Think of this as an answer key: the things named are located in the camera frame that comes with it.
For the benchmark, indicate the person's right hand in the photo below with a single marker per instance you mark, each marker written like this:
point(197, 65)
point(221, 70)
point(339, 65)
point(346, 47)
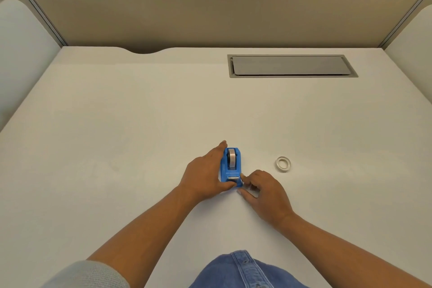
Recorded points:
point(270, 196)

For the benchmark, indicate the person's left hand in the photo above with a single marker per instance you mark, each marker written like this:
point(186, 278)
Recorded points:
point(202, 176)

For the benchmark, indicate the person's right thumb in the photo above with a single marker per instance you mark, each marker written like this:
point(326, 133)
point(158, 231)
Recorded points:
point(247, 198)

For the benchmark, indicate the person's left thumb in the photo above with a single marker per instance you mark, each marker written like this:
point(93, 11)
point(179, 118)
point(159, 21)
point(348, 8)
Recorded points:
point(226, 186)

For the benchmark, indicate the blue tape dispenser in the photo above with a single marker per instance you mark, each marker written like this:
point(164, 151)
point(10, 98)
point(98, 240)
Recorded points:
point(231, 166)

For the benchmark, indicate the person's right forearm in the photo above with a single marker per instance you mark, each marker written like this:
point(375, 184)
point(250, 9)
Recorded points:
point(351, 257)

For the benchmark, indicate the person's left forearm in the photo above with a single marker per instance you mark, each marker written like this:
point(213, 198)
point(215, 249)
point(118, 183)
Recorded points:
point(141, 233)

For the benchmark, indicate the grey tape roll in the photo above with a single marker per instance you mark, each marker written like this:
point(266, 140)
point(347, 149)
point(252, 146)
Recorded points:
point(232, 158)

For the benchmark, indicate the clear tape roll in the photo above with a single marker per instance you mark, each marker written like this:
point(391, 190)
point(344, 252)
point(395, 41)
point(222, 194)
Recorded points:
point(283, 164)

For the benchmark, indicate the blue denim shirt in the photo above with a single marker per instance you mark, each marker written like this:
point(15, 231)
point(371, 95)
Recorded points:
point(246, 271)

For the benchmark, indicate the grey sleeve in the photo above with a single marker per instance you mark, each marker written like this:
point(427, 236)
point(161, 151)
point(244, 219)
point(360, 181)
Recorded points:
point(91, 276)

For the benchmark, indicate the beige desk partition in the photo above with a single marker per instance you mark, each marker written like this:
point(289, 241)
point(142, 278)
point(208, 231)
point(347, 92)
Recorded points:
point(222, 7)

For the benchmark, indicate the white side panel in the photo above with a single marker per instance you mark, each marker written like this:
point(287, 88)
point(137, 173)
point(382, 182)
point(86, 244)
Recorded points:
point(413, 51)
point(20, 61)

